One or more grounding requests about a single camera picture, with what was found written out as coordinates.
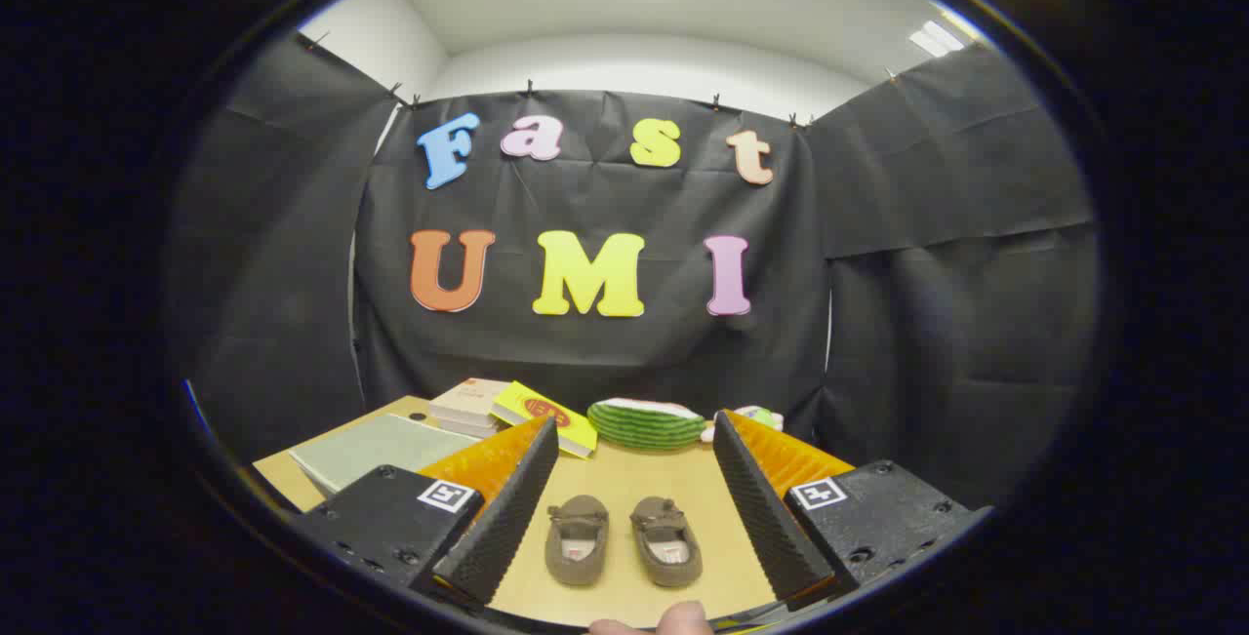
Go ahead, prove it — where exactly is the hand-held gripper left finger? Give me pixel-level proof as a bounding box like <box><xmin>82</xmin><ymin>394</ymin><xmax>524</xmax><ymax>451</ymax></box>
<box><xmin>291</xmin><ymin>416</ymin><xmax>560</xmax><ymax>607</ymax></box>

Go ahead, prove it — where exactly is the brown fuzzy shoe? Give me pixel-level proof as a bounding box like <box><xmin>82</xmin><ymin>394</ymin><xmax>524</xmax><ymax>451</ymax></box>
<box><xmin>629</xmin><ymin>496</ymin><xmax>704</xmax><ymax>588</ymax></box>
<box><xmin>544</xmin><ymin>495</ymin><xmax>610</xmax><ymax>587</ymax></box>

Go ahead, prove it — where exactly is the black backdrop cloth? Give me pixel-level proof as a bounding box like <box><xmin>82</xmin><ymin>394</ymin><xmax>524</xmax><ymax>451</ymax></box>
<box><xmin>166</xmin><ymin>30</ymin><xmax>1099</xmax><ymax>509</ymax></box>

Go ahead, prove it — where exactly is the yellow book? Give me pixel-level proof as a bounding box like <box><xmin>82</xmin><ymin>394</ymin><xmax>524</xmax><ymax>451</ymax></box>
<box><xmin>491</xmin><ymin>381</ymin><xmax>598</xmax><ymax>458</ymax></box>

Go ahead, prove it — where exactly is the beige book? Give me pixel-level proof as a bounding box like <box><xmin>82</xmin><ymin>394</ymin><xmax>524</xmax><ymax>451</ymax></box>
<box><xmin>429</xmin><ymin>378</ymin><xmax>513</xmax><ymax>421</ymax></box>

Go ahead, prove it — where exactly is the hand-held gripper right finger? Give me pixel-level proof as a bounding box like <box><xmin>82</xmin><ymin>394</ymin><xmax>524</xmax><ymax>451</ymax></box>
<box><xmin>712</xmin><ymin>409</ymin><xmax>996</xmax><ymax>613</ymax></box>

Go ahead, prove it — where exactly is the watermelon slice plush toy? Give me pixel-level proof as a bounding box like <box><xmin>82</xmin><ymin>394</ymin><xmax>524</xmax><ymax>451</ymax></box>
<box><xmin>587</xmin><ymin>398</ymin><xmax>707</xmax><ymax>451</ymax></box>

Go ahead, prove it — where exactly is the pale green storage box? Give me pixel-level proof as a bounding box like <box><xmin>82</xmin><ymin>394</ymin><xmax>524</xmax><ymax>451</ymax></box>
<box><xmin>290</xmin><ymin>414</ymin><xmax>479</xmax><ymax>497</ymax></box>

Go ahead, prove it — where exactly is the white book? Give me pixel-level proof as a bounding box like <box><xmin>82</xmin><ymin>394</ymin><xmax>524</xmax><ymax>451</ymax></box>
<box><xmin>429</xmin><ymin>411</ymin><xmax>504</xmax><ymax>440</ymax></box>

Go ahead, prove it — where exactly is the small ceiling light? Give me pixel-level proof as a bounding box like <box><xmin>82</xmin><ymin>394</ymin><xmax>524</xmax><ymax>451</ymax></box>
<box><xmin>909</xmin><ymin>20</ymin><xmax>967</xmax><ymax>59</ymax></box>

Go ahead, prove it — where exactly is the pink and green plush toy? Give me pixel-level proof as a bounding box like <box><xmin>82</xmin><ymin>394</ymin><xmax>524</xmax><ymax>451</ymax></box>
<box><xmin>701</xmin><ymin>406</ymin><xmax>785</xmax><ymax>443</ymax></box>

